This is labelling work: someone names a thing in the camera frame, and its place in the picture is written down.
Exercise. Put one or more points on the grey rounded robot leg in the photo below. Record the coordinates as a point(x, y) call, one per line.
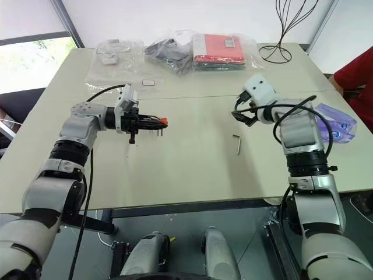
point(148, 253)
point(218, 253)

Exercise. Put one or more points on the black hex key holder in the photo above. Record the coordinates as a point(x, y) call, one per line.
point(164, 119)

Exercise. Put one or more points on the dark cloth in plastic bag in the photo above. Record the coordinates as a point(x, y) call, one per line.
point(172, 56)

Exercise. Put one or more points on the red package in plastic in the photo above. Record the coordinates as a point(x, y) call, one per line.
point(218, 46)

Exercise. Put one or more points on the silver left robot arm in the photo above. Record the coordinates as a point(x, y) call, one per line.
point(78, 122)

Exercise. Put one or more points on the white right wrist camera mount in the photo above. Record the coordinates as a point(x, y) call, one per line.
point(259, 87)

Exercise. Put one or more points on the black table frame bar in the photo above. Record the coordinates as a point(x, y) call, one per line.
point(93, 224)

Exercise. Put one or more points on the loose steel hex key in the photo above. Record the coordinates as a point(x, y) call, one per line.
point(238, 144)

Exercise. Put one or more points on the black window frame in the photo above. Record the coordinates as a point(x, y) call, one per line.
point(35, 38)

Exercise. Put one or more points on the small white box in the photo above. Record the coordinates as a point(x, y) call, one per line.
point(108, 60)

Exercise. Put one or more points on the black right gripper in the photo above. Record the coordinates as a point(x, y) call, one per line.
point(247, 102)

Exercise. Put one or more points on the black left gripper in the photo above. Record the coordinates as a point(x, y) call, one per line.
point(131, 121)

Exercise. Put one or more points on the purple plastic bag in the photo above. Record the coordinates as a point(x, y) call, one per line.
point(339, 125)

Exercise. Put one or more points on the clear plastic bag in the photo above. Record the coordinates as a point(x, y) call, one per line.
point(116, 58)

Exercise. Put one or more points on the person in red shirt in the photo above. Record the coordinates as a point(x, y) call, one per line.
point(357, 78)

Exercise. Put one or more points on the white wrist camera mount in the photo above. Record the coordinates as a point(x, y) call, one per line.
point(259, 87)
point(124, 99)

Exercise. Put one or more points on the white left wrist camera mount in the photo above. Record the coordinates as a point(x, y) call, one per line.
point(124, 99)

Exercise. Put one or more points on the white card with red border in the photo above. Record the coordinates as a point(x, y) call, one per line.
point(148, 83)

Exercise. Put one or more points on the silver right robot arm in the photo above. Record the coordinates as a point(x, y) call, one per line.
point(303, 137)

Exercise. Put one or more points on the dark chair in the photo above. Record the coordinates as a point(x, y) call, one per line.
point(17, 105)

